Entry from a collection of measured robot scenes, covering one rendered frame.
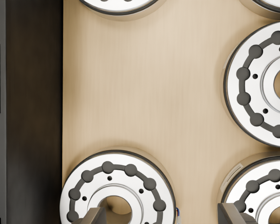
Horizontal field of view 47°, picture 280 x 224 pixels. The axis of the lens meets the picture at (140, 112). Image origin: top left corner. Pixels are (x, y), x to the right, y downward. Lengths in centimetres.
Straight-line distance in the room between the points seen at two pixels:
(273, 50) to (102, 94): 15
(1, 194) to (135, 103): 14
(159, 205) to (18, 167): 12
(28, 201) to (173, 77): 16
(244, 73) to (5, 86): 18
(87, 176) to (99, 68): 10
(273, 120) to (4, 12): 21
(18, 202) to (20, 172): 2
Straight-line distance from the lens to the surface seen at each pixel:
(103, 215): 16
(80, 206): 30
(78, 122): 31
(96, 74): 31
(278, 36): 29
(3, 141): 23
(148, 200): 28
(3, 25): 23
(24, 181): 26
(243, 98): 28
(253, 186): 29
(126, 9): 28
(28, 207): 27
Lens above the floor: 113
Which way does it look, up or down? 83 degrees down
